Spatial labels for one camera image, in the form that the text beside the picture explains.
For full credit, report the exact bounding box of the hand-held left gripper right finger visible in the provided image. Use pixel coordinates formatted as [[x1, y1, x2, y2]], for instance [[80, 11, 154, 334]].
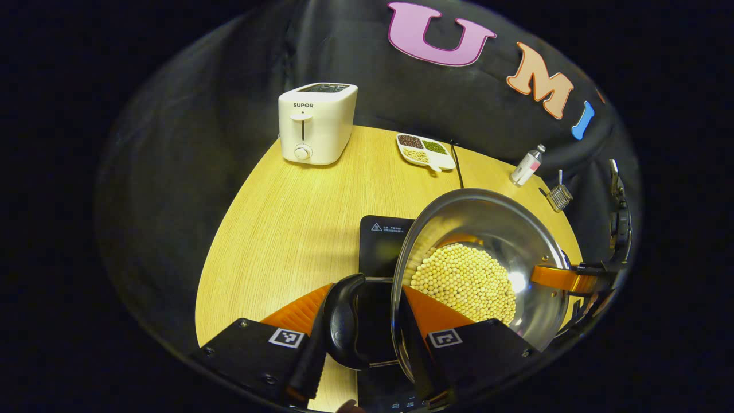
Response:
[[397, 285, 542, 409]]

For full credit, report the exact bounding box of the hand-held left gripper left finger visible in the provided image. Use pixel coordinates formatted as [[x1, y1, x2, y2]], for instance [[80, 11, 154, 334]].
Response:
[[192, 283, 334, 405]]

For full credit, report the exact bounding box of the steel pot with black handles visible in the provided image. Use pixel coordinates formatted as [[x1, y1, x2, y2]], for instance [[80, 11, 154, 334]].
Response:
[[323, 188, 571, 371]]

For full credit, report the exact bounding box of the black induction cooktop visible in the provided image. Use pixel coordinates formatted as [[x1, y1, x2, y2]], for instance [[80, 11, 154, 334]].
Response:
[[356, 215, 436, 412]]

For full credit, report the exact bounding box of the small clear grid holder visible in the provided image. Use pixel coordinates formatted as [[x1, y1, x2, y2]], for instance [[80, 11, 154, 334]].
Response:
[[546, 184, 573, 212]]

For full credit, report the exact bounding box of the heap of yellow soybeans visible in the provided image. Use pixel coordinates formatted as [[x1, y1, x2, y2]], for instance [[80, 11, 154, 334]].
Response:
[[409, 243, 517, 325]]

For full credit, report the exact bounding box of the clear bottle with pink label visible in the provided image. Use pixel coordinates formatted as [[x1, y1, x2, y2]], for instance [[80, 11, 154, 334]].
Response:
[[510, 143, 546, 186]]

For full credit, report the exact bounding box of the white divided bean dish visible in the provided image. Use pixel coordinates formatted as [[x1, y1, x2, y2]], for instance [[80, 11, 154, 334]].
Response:
[[396, 133, 456, 173]]

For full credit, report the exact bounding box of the white toaster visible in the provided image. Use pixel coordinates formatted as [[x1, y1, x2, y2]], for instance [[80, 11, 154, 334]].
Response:
[[278, 83, 358, 166]]

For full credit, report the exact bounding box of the black power cable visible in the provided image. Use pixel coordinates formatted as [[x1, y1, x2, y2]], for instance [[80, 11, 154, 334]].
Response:
[[450, 139, 465, 190]]

